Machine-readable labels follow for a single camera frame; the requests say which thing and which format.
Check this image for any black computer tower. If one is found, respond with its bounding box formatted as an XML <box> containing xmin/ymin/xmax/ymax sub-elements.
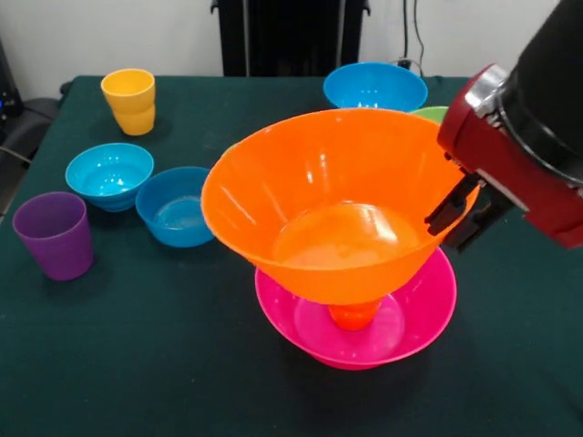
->
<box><xmin>0</xmin><ymin>38</ymin><xmax>24</xmax><ymax>120</ymax></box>

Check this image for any orange cup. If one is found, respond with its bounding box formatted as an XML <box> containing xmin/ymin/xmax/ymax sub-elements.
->
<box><xmin>328</xmin><ymin>295</ymin><xmax>379</xmax><ymax>331</ymax></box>

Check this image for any dark blue bowl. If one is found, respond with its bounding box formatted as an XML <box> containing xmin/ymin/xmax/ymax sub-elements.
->
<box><xmin>135</xmin><ymin>166</ymin><xmax>216</xmax><ymax>249</ymax></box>

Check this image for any dark green tablecloth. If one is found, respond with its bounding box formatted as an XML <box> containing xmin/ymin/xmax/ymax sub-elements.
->
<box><xmin>0</xmin><ymin>75</ymin><xmax>583</xmax><ymax>437</ymax></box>

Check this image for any yellow cup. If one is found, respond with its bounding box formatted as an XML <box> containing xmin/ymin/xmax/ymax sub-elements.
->
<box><xmin>99</xmin><ymin>67</ymin><xmax>157</xmax><ymax>137</ymax></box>

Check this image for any small light blue bowl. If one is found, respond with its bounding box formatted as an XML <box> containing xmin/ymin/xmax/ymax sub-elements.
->
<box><xmin>65</xmin><ymin>142</ymin><xmax>155</xmax><ymax>213</ymax></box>

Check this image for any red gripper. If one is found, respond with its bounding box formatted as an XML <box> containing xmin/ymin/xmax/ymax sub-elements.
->
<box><xmin>424</xmin><ymin>63</ymin><xmax>583</xmax><ymax>254</ymax></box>

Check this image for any large pink bowl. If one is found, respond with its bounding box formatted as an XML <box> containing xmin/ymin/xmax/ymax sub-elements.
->
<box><xmin>254</xmin><ymin>248</ymin><xmax>458</xmax><ymax>371</ymax></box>

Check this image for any black hanging cable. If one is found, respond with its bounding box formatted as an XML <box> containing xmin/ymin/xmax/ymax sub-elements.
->
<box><xmin>402</xmin><ymin>0</ymin><xmax>426</xmax><ymax>76</ymax></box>

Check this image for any purple cup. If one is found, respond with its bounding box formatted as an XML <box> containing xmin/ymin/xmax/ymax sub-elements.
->
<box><xmin>12</xmin><ymin>191</ymin><xmax>95</xmax><ymax>282</ymax></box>

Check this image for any large green bowl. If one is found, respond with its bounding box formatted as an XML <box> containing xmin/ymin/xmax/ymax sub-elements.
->
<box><xmin>411</xmin><ymin>106</ymin><xmax>451</xmax><ymax>126</ymax></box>

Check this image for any large orange bowl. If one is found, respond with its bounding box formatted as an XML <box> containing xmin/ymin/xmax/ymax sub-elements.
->
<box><xmin>200</xmin><ymin>107</ymin><xmax>480</xmax><ymax>306</ymax></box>

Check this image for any medium blue bowl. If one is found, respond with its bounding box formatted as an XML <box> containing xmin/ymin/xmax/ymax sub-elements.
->
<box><xmin>322</xmin><ymin>62</ymin><xmax>429</xmax><ymax>113</ymax></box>

